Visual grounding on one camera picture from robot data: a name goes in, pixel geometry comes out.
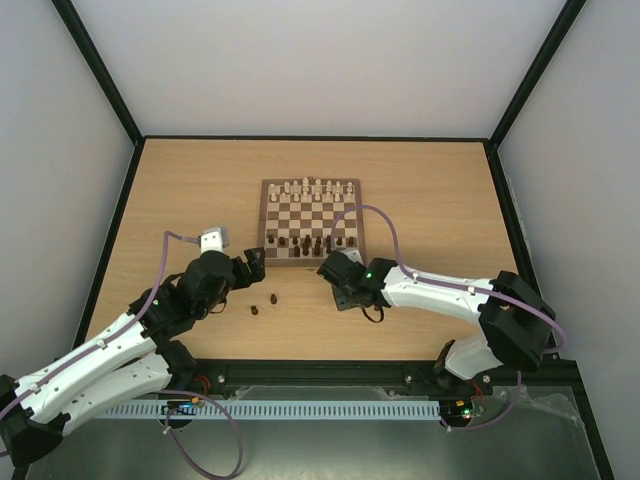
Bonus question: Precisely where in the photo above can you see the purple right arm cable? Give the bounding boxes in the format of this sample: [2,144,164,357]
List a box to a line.
[329,204,569,432]

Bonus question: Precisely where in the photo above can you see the right electronics board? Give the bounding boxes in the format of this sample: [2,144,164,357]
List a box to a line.
[445,396,487,419]

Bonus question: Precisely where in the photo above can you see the wooden folding chess board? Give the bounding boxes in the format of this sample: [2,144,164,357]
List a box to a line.
[258,177,366,267]

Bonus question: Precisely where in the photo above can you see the black aluminium frame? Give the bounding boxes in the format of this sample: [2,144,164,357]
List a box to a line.
[53,1,613,479]

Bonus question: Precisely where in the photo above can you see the electronics board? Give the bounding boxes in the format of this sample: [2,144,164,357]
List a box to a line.
[160,397,206,416]
[445,396,487,419]

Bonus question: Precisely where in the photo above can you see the light blue slotted cable duct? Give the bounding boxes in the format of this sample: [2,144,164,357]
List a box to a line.
[98,399,441,421]

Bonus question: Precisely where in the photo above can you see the left electronics board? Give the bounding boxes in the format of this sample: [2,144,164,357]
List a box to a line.
[160,397,206,416]

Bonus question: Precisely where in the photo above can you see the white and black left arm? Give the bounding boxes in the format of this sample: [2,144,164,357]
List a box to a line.
[1,248,265,468]

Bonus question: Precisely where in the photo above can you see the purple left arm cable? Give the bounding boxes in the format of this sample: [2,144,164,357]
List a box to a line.
[0,229,245,477]

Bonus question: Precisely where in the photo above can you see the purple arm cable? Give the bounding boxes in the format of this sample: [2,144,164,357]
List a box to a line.
[0,229,245,477]
[329,204,569,432]

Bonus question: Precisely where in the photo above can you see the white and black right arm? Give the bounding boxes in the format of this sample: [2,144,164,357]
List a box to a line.
[317,250,555,392]

